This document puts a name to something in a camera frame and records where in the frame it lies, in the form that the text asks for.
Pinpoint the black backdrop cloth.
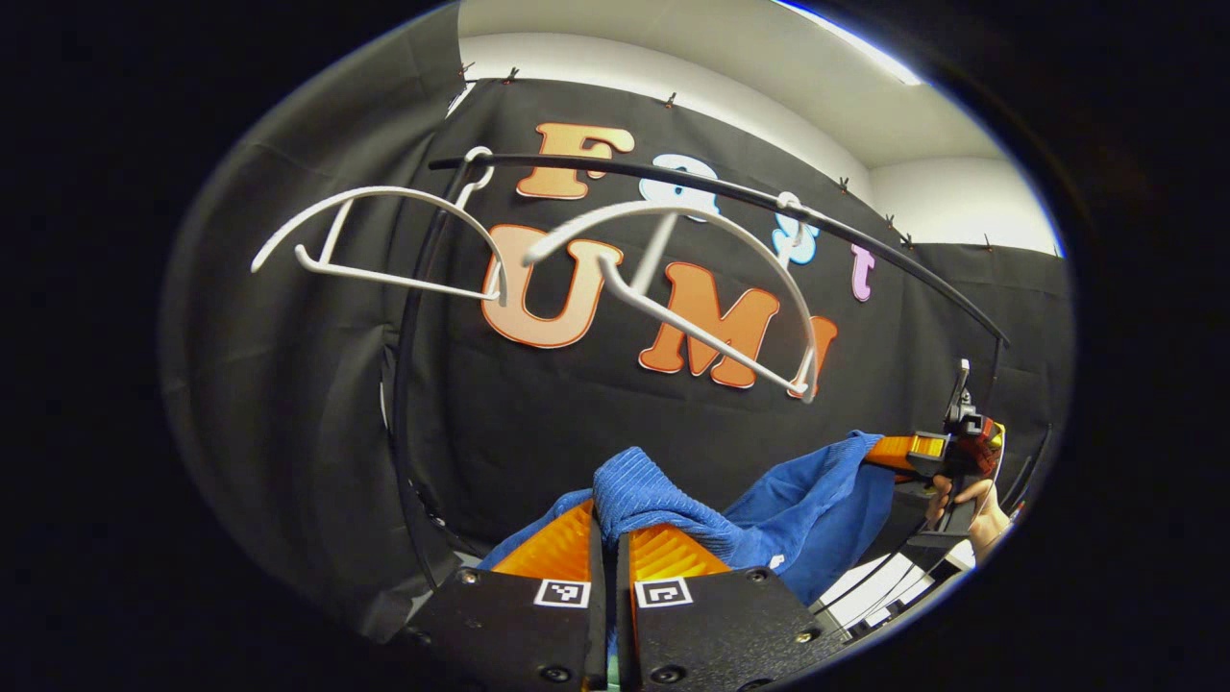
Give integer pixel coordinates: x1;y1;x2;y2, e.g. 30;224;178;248
159;5;1075;645

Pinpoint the blue corduroy jacket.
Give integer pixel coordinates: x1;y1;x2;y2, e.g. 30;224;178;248
478;431;899;606

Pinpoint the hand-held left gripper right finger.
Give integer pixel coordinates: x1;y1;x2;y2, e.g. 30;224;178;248
617;524;851;692

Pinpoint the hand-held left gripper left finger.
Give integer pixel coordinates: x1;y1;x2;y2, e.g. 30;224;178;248
404;498;608;692

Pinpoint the white plastic clothes hanger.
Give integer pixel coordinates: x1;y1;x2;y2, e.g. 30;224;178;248
252;146;510;307
522;192;820;405

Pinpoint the black metal clothes rack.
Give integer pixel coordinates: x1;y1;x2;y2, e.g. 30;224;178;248
387;152;1012;589

